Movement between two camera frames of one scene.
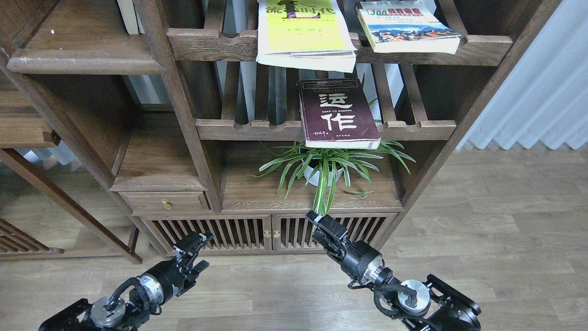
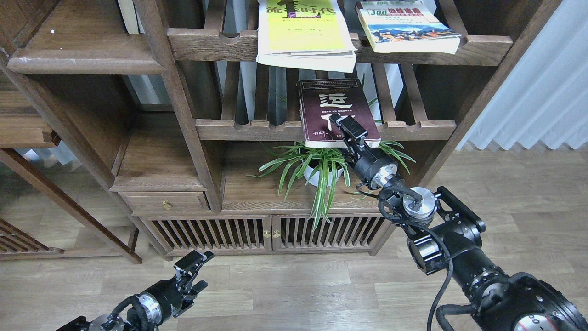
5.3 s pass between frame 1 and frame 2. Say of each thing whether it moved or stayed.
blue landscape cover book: stayed
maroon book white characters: stayed
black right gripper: moved
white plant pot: stayed
